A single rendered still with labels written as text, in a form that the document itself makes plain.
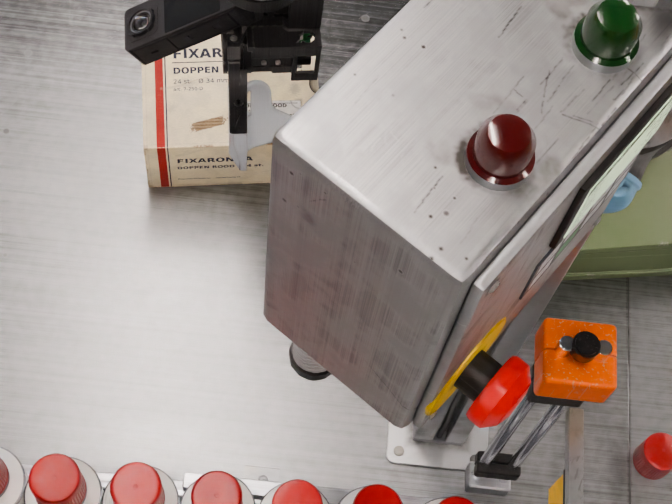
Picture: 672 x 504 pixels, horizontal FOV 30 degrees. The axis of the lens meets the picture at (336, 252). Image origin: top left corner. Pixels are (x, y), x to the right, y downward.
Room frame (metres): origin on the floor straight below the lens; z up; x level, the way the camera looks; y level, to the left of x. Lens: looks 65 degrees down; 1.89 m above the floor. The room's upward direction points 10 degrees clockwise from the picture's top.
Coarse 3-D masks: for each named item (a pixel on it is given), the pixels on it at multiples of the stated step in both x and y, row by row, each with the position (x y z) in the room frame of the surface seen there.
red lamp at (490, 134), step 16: (480, 128) 0.24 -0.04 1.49; (496, 128) 0.24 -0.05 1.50; (512, 128) 0.24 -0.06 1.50; (528, 128) 0.24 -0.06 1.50; (480, 144) 0.23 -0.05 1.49; (496, 144) 0.23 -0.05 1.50; (512, 144) 0.23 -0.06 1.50; (528, 144) 0.24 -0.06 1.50; (480, 160) 0.23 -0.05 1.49; (496, 160) 0.23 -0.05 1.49; (512, 160) 0.23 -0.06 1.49; (528, 160) 0.23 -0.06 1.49; (480, 176) 0.23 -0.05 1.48; (496, 176) 0.23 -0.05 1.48; (512, 176) 0.23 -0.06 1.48; (528, 176) 0.23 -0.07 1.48
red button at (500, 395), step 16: (480, 352) 0.22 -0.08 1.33; (480, 368) 0.21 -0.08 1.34; (496, 368) 0.21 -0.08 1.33; (512, 368) 0.21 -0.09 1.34; (528, 368) 0.21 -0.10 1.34; (464, 384) 0.20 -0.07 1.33; (480, 384) 0.20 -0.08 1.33; (496, 384) 0.20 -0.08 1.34; (512, 384) 0.20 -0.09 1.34; (528, 384) 0.20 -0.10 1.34; (480, 400) 0.19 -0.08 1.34; (496, 400) 0.19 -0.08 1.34; (512, 400) 0.19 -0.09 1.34; (480, 416) 0.19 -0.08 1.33; (496, 416) 0.19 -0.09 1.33
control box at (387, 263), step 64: (448, 0) 0.31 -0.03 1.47; (512, 0) 0.31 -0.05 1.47; (576, 0) 0.32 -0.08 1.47; (384, 64) 0.27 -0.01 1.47; (448, 64) 0.28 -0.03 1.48; (512, 64) 0.28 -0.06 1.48; (576, 64) 0.29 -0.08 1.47; (640, 64) 0.29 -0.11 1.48; (320, 128) 0.24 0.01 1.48; (384, 128) 0.24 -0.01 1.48; (448, 128) 0.25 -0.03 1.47; (576, 128) 0.26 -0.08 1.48; (320, 192) 0.22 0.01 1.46; (384, 192) 0.22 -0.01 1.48; (448, 192) 0.22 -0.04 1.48; (512, 192) 0.23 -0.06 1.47; (576, 192) 0.24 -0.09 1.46; (320, 256) 0.22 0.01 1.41; (384, 256) 0.20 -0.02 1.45; (448, 256) 0.20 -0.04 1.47; (512, 256) 0.20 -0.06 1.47; (320, 320) 0.21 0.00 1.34; (384, 320) 0.20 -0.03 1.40; (448, 320) 0.19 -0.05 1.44; (512, 320) 0.25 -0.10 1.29; (384, 384) 0.19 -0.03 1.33; (448, 384) 0.19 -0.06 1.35
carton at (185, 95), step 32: (160, 64) 0.61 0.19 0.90; (192, 64) 0.61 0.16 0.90; (160, 96) 0.57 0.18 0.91; (192, 96) 0.58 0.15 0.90; (224, 96) 0.59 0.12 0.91; (288, 96) 0.60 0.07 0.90; (160, 128) 0.54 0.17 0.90; (192, 128) 0.55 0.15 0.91; (224, 128) 0.55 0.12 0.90; (160, 160) 0.52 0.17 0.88; (192, 160) 0.53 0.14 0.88; (224, 160) 0.54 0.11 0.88; (256, 160) 0.54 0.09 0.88
